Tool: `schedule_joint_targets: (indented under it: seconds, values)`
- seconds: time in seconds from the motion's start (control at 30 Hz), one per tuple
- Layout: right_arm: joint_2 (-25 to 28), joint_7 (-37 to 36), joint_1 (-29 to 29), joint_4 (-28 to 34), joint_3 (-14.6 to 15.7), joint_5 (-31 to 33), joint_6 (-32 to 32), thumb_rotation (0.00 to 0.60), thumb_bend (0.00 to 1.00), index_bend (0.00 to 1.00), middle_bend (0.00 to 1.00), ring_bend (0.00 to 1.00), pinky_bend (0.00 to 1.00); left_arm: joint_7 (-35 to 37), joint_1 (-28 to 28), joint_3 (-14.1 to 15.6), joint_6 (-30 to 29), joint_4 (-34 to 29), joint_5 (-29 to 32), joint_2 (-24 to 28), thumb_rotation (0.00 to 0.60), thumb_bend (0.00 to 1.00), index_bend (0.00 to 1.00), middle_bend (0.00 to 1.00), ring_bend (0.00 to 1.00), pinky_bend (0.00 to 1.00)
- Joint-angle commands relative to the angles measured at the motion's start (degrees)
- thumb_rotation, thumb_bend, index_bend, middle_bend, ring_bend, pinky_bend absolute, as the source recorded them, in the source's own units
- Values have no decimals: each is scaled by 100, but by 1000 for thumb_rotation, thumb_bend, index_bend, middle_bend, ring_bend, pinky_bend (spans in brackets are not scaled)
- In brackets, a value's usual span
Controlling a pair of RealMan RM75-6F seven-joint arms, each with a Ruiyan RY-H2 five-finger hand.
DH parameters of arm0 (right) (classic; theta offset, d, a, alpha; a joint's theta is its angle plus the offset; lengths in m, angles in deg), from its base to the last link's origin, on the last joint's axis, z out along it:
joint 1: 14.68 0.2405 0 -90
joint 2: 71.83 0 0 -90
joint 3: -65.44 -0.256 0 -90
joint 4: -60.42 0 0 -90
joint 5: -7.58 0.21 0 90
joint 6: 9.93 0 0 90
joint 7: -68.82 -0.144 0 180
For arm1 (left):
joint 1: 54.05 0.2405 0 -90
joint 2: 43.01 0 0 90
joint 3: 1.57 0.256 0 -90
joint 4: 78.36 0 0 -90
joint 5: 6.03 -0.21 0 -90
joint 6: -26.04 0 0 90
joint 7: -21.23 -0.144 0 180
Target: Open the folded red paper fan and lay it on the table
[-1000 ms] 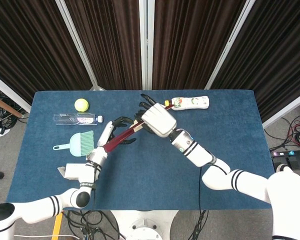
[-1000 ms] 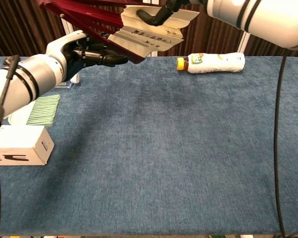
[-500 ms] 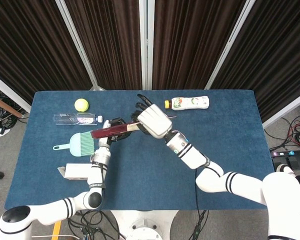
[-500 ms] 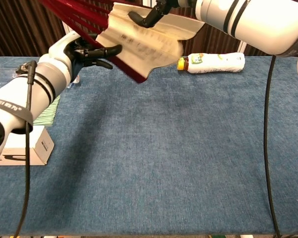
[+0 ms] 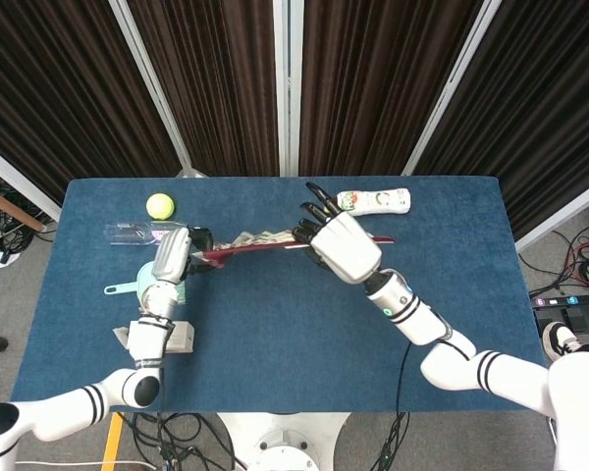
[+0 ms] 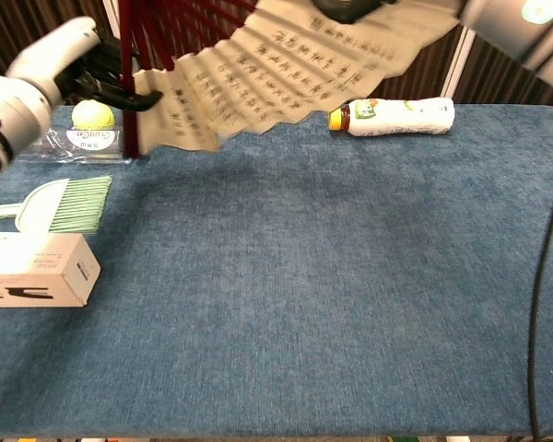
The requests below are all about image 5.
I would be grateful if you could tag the yellow-capped white-label drink bottle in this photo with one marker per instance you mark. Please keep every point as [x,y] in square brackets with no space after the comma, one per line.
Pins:
[378,202]

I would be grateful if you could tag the blue table cloth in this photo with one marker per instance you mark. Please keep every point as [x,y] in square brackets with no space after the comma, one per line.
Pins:
[275,333]

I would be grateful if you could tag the brown wooden bar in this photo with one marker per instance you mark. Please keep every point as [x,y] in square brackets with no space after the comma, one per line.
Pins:
[10,206]

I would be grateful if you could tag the pale green hand brush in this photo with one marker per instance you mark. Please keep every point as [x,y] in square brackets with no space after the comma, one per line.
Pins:
[123,288]

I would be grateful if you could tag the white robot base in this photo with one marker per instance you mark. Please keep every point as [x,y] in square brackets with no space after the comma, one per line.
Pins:
[280,436]

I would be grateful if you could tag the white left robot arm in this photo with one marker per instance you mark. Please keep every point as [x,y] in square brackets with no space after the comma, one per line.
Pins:
[147,343]

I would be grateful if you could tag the dark pleated partition panel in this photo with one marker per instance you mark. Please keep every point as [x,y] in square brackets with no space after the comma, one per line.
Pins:
[545,98]
[54,98]
[216,88]
[373,88]

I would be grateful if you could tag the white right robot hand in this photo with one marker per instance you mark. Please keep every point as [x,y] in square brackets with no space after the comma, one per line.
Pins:
[346,247]

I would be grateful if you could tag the yellow-green tennis ball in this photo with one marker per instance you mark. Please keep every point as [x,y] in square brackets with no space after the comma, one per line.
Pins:
[160,205]

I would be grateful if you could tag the white cardboard box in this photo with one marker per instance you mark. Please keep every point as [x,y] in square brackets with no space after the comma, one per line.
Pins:
[181,338]

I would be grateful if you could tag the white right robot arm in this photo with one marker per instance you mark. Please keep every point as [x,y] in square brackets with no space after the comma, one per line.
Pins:
[412,314]

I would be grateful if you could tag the yellow floor tape strip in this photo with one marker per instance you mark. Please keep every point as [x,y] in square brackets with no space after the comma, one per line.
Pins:
[112,436]

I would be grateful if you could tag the white and black shoe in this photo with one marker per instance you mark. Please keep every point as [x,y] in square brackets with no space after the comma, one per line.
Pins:
[559,341]

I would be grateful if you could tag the clear plastic water bottle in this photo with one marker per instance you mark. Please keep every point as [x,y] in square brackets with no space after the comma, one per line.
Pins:
[127,234]

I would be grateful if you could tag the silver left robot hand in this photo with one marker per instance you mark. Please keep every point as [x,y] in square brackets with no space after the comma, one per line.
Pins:
[172,255]

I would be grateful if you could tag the red-ribbed paper folding fan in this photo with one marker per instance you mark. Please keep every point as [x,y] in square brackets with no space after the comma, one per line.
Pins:
[255,249]

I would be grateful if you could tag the black foot pedal board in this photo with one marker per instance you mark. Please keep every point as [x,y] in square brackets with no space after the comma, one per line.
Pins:
[574,314]

